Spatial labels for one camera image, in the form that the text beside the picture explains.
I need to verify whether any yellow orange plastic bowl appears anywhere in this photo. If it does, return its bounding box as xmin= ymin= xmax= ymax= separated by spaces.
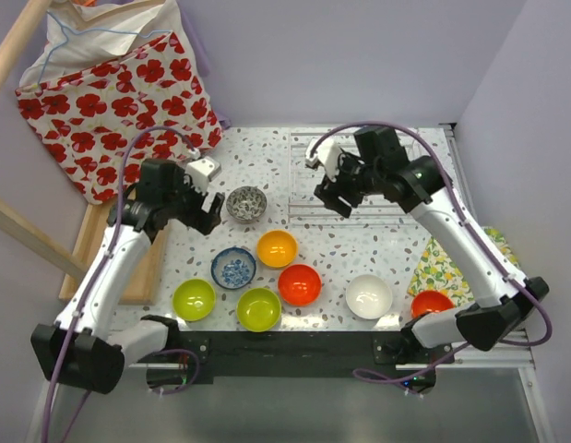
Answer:
xmin=256 ymin=230 xmax=298 ymax=268

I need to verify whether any blue white ceramic bowl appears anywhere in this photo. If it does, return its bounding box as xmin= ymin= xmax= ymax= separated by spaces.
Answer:
xmin=210 ymin=246 xmax=256 ymax=290

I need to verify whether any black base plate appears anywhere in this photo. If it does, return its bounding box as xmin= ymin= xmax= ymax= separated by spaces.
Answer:
xmin=126 ymin=322 xmax=454 ymax=393

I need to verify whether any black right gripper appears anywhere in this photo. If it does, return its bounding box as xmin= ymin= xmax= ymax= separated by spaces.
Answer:
xmin=315 ymin=148 xmax=383 ymax=217

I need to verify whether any wooden pole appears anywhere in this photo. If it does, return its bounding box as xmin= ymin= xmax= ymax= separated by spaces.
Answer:
xmin=0 ymin=0 xmax=51 ymax=89

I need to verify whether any white plastic bowl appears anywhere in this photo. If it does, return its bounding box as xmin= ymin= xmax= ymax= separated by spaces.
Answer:
xmin=345 ymin=274 xmax=393 ymax=320

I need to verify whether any white cloth bag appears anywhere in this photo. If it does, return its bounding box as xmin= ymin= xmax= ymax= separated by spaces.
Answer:
xmin=18 ymin=1 xmax=195 ymax=88

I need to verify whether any grey patterned ceramic bowl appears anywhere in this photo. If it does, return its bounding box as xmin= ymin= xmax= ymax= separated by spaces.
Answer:
xmin=226 ymin=186 xmax=268 ymax=223

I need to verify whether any lime green bowl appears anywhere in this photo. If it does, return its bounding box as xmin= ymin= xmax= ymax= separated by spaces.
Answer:
xmin=236 ymin=288 xmax=281 ymax=332
xmin=172 ymin=279 xmax=216 ymax=322

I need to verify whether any wooden beam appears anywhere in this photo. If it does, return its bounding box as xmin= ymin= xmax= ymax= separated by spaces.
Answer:
xmin=0 ymin=198 xmax=88 ymax=281

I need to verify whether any aluminium rail frame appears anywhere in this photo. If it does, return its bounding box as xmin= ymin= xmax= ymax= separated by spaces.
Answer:
xmin=24 ymin=124 xmax=556 ymax=443

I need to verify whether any lemon print cloth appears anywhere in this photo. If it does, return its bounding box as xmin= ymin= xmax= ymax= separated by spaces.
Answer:
xmin=407 ymin=226 xmax=521 ymax=308

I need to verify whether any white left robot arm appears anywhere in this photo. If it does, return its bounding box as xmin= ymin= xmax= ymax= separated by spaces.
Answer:
xmin=30 ymin=157 xmax=225 ymax=394

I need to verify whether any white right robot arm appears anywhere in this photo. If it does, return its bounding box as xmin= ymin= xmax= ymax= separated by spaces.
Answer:
xmin=305 ymin=121 xmax=550 ymax=363

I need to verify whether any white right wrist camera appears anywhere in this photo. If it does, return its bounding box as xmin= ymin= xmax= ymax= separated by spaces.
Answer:
xmin=304 ymin=138 xmax=343 ymax=182

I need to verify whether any left lime green bowl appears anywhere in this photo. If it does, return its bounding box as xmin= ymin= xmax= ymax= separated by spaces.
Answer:
xmin=172 ymin=279 xmax=216 ymax=322

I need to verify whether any right lime green bowl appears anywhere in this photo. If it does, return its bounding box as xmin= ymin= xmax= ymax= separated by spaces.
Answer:
xmin=236 ymin=288 xmax=281 ymax=332

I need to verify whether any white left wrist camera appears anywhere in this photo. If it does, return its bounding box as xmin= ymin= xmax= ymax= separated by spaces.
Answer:
xmin=184 ymin=158 xmax=221 ymax=195

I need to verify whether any white wire dish rack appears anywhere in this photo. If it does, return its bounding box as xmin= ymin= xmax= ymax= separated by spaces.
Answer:
xmin=288 ymin=126 xmax=461 ymax=226

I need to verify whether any wooden tray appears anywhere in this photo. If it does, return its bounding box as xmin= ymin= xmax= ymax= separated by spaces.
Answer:
xmin=72 ymin=198 xmax=170 ymax=305

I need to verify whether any red poppy print bag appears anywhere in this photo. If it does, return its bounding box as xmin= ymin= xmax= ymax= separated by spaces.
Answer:
xmin=16 ymin=33 xmax=222 ymax=205

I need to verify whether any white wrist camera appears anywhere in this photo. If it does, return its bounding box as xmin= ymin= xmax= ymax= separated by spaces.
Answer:
xmin=304 ymin=138 xmax=343 ymax=182
xmin=184 ymin=158 xmax=221 ymax=195

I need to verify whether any red orange plastic bowl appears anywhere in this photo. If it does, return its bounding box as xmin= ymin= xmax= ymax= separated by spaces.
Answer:
xmin=278 ymin=264 xmax=322 ymax=306

